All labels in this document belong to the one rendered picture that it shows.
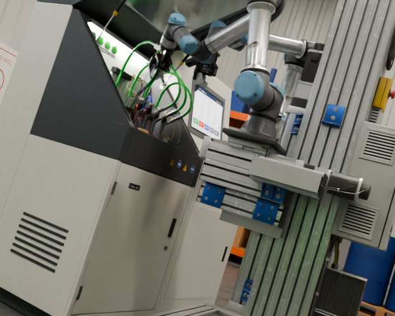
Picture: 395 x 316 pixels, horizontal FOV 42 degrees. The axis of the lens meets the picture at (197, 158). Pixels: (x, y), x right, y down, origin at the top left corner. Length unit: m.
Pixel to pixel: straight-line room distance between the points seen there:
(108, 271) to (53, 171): 0.53
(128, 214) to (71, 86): 0.67
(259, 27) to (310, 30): 7.60
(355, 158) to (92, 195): 1.11
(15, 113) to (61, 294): 0.96
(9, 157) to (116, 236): 0.70
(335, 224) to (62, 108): 1.35
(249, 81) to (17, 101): 1.29
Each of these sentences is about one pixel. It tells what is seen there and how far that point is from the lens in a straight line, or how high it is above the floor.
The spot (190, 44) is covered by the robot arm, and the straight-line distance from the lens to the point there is 2.25.
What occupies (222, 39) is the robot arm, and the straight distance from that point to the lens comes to 2.32.
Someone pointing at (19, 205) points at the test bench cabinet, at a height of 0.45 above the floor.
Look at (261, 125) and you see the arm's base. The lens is 2.06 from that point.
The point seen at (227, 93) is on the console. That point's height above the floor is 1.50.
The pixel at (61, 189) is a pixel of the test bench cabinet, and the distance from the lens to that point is 2.41.
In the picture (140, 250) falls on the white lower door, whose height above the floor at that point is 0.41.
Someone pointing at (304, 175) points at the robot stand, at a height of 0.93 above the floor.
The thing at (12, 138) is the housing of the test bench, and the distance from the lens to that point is 2.71.
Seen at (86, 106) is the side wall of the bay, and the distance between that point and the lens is 2.43.
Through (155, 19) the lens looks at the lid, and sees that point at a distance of 2.88.
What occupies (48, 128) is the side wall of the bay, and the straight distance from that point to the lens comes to 2.55.
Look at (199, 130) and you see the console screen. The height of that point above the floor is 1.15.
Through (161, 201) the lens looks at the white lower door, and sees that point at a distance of 2.57.
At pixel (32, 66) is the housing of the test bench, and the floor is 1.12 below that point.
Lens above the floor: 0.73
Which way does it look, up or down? 4 degrees up
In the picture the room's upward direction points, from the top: 18 degrees clockwise
